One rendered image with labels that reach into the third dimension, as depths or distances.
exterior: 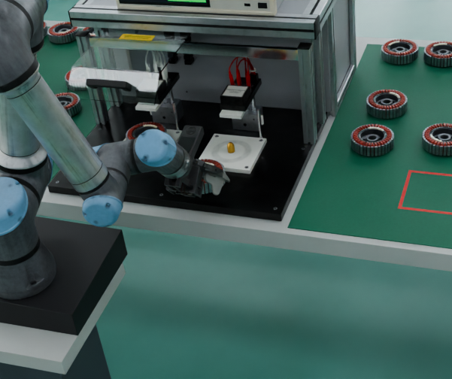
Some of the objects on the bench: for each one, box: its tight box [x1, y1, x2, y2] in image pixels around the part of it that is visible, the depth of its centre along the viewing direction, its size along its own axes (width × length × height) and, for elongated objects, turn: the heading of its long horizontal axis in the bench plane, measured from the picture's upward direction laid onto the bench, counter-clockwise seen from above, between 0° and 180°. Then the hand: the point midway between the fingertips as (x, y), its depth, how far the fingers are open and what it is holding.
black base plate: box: [47, 100, 328, 221], centre depth 233 cm, size 47×64×2 cm
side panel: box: [326, 0, 356, 117], centre depth 243 cm, size 28×3×32 cm, turn 170°
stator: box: [422, 123, 452, 156], centre depth 223 cm, size 11×11×4 cm
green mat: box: [287, 44, 452, 253], centre depth 229 cm, size 94×61×1 cm, turn 170°
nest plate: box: [199, 134, 267, 174], centre depth 227 cm, size 15×15×1 cm
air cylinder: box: [232, 105, 263, 132], centre depth 237 cm, size 5×8×6 cm
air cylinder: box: [151, 98, 184, 124], centre depth 245 cm, size 5×8×6 cm
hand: (203, 174), depth 210 cm, fingers closed on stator, 13 cm apart
